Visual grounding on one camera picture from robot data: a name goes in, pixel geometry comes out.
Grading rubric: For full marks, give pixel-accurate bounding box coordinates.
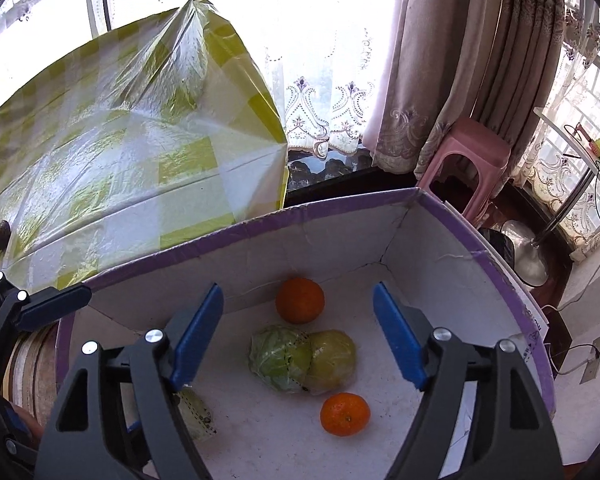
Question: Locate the small orange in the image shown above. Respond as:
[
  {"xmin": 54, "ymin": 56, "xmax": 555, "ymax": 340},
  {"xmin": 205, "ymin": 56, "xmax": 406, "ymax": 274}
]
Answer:
[{"xmin": 320, "ymin": 392, "xmax": 370, "ymax": 437}]

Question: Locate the yellow white checkered tablecloth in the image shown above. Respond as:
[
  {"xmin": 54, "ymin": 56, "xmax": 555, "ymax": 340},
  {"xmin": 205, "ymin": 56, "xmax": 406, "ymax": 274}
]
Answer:
[{"xmin": 0, "ymin": 0, "xmax": 288, "ymax": 292}]

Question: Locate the purple white cardboard box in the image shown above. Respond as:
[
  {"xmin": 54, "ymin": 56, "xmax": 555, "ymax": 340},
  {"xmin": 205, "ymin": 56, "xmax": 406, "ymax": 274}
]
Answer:
[{"xmin": 56, "ymin": 190, "xmax": 555, "ymax": 479}]

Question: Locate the pink curtain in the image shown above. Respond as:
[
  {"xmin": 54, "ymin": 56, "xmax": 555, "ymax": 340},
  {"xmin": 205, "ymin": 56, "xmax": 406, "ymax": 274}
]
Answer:
[{"xmin": 363, "ymin": 0, "xmax": 502, "ymax": 177}]

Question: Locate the glass side table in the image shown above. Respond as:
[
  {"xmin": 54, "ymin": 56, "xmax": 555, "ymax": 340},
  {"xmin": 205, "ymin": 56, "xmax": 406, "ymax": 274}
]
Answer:
[{"xmin": 529, "ymin": 107, "xmax": 600, "ymax": 255}]

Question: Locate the silver fan base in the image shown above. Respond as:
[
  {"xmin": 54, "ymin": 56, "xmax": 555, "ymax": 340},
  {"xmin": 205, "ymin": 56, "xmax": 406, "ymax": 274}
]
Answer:
[{"xmin": 501, "ymin": 220, "xmax": 548, "ymax": 287}]

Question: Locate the green cabbage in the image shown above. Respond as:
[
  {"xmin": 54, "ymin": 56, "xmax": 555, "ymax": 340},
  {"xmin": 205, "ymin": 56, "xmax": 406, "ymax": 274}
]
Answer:
[{"xmin": 248, "ymin": 325, "xmax": 312, "ymax": 393}]

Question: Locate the brown patterned curtain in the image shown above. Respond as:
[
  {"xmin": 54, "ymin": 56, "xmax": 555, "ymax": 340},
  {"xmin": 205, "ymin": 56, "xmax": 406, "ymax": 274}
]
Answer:
[{"xmin": 472, "ymin": 0, "xmax": 565, "ymax": 188}]

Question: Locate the pink plastic stool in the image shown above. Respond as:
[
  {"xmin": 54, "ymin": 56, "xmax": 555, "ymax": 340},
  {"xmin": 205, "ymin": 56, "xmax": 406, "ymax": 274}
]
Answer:
[{"xmin": 418, "ymin": 117, "xmax": 510, "ymax": 226}]

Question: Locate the green fruit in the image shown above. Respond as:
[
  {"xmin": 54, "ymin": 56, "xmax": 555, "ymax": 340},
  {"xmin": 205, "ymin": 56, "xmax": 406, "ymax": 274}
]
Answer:
[{"xmin": 178, "ymin": 385, "xmax": 216, "ymax": 441}]

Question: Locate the large orange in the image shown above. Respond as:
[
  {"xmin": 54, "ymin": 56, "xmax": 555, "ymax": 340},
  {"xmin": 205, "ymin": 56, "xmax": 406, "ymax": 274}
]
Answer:
[{"xmin": 275, "ymin": 276, "xmax": 326, "ymax": 325}]

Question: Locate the dark mangosteen rear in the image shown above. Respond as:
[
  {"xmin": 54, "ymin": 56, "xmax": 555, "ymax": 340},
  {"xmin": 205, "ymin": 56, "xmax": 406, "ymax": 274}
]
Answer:
[{"xmin": 0, "ymin": 220, "xmax": 12, "ymax": 252}]

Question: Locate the green pear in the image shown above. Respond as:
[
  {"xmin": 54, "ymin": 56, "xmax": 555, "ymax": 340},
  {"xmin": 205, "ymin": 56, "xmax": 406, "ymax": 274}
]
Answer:
[{"xmin": 302, "ymin": 330, "xmax": 358, "ymax": 394}]

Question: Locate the striped plush cushion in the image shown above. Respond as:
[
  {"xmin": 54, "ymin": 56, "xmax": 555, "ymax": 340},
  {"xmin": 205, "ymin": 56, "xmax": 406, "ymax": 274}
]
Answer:
[{"xmin": 2, "ymin": 323, "xmax": 58, "ymax": 426}]

